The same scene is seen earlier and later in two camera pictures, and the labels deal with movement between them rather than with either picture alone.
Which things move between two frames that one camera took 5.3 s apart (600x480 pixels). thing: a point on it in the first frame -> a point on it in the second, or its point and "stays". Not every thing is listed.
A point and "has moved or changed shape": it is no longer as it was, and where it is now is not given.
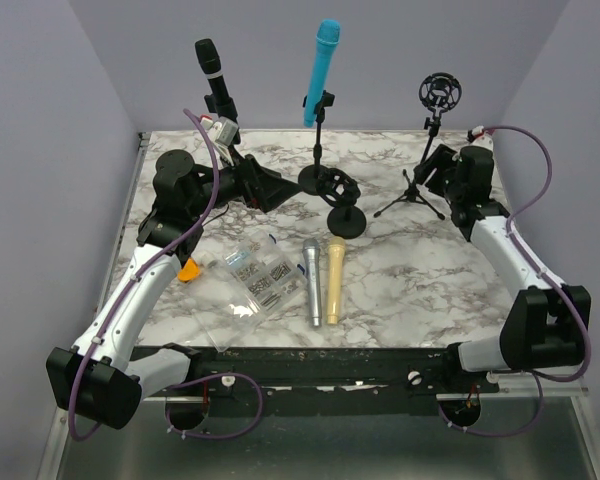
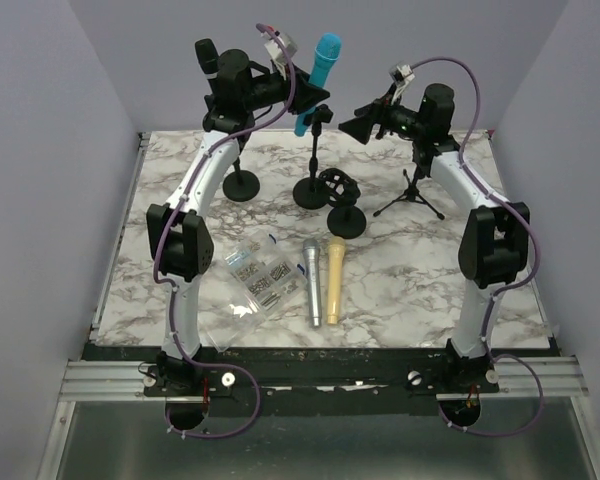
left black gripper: [259, 186] -> [305, 93]
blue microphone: [327, 38] has moved or changed shape
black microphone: [212, 67] stays
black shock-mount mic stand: [346, 220] stays
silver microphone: [311, 253] stays
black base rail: [355, 372] stays
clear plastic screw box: [251, 282] stays
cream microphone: [336, 249] stays
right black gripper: [441, 159] -> [377, 113]
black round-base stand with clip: [308, 178] has moved or changed shape
